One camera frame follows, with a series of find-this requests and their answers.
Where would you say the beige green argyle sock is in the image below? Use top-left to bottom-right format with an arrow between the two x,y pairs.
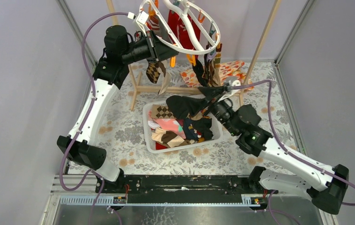
150,105 -> 176,119

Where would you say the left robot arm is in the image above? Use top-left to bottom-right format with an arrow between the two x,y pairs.
57,25 -> 178,193

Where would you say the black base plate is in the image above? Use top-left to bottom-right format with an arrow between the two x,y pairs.
95,175 -> 271,195

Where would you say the wooden drying rack frame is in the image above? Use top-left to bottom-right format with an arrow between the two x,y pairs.
106,0 -> 282,111

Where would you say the orange patterned cloth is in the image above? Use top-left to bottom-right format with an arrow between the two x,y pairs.
180,60 -> 246,88

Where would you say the dark green sock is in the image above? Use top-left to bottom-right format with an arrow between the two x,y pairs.
166,95 -> 211,121

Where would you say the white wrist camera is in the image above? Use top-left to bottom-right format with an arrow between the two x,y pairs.
127,11 -> 149,36
218,76 -> 241,102

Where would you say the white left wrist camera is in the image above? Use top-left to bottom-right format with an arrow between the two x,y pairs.
127,11 -> 149,36

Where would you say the white laundry basket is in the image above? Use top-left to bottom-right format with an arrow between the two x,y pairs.
142,100 -> 225,155

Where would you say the brown argyle hanging sock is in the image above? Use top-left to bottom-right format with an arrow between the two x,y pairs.
202,43 -> 222,87

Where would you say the red sock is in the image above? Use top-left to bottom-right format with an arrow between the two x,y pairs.
167,10 -> 200,50

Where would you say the white round sock hanger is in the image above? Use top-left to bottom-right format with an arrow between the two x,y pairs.
133,0 -> 221,55

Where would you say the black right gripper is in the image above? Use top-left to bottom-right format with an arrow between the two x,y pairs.
180,85 -> 239,136

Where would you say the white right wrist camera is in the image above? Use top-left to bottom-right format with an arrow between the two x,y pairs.
218,76 -> 241,102

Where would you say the brown yellow argyle sock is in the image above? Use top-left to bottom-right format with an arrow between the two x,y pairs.
146,62 -> 160,84

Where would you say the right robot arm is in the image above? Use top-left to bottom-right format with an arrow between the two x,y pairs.
199,87 -> 349,215

